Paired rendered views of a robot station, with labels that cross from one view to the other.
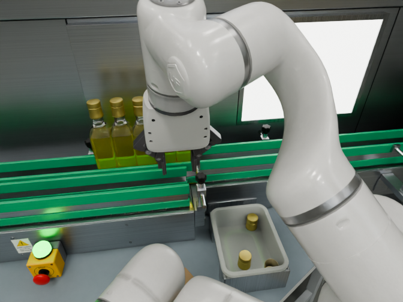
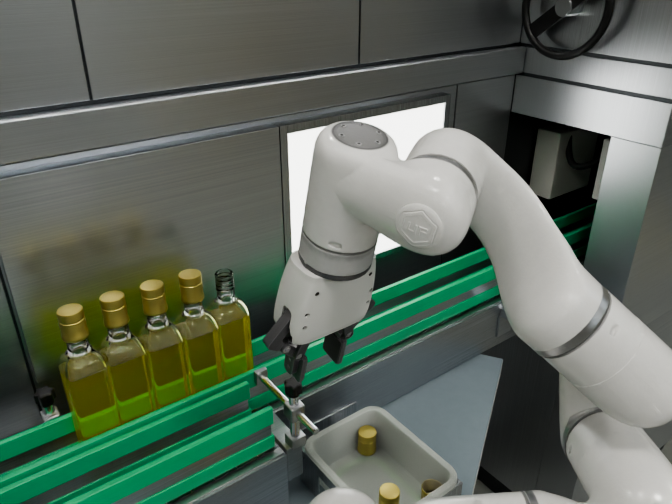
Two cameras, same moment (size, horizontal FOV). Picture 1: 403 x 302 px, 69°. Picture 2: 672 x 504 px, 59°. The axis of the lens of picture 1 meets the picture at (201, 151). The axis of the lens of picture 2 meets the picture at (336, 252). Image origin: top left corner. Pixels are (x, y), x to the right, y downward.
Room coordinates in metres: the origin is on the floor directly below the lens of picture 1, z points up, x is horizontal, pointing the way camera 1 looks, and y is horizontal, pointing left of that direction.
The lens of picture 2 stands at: (-0.09, 0.29, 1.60)
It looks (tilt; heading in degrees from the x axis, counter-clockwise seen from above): 27 degrees down; 331
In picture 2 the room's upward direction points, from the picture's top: straight up
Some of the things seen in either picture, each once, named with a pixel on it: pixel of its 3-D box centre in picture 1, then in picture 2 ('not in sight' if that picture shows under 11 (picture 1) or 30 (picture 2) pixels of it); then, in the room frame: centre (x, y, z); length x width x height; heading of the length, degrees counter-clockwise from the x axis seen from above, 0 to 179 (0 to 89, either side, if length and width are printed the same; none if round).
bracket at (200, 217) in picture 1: (198, 206); (281, 444); (0.61, 0.01, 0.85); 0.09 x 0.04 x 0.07; 8
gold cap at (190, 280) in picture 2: not in sight; (191, 286); (0.70, 0.11, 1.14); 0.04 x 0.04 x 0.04
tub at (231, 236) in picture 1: (244, 244); (378, 477); (0.51, -0.12, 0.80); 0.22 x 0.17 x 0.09; 8
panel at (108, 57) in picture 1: (232, 76); (270, 215); (0.87, -0.10, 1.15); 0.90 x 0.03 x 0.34; 98
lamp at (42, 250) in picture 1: (41, 248); not in sight; (0.47, 0.42, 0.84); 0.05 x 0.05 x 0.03
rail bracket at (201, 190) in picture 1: (200, 186); (286, 405); (0.59, 0.00, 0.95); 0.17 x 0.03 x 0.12; 8
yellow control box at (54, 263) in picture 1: (47, 261); not in sight; (0.47, 0.42, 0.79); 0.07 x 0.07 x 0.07; 8
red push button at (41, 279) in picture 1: (42, 275); not in sight; (0.42, 0.42, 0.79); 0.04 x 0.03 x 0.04; 98
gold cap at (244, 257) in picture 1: (244, 259); (389, 500); (0.47, -0.12, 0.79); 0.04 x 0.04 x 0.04
